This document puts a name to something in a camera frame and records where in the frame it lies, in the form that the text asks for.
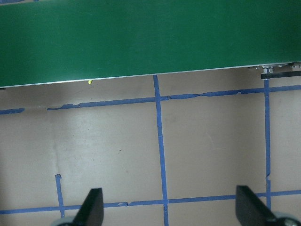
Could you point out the green conveyor belt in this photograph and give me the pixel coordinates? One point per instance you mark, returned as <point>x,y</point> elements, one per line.
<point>141,35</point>

